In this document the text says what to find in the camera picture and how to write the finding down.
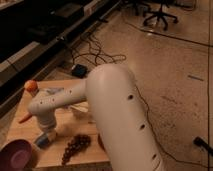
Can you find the orange-capped bottle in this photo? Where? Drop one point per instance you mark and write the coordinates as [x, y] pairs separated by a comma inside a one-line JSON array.
[[31, 87]]

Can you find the black office chair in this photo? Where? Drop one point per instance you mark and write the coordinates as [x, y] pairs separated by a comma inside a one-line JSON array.
[[161, 15]]

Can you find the blue sponge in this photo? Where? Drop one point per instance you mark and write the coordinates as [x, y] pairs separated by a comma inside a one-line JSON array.
[[42, 142]]

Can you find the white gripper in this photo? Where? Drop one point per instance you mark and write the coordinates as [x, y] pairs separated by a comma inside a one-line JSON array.
[[49, 136]]

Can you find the black object on floor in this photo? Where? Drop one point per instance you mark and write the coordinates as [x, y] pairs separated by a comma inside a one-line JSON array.
[[201, 143]]

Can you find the cream plastic banana bunch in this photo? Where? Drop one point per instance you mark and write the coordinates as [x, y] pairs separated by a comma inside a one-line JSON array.
[[82, 107]]

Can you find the bunch of dark grapes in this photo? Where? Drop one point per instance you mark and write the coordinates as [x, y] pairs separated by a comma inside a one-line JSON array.
[[80, 142]]

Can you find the purple bowl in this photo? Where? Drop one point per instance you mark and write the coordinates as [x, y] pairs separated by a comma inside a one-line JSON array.
[[15, 155]]

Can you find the red-brown bowl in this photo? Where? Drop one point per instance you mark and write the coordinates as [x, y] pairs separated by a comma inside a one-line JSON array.
[[100, 142]]

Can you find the orange carrot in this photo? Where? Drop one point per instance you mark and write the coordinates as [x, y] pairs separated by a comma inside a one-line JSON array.
[[25, 118]]

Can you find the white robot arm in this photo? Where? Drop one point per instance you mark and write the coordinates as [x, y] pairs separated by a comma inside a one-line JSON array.
[[120, 118]]

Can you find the black power box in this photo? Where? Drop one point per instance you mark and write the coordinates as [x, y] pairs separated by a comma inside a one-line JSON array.
[[79, 71]]

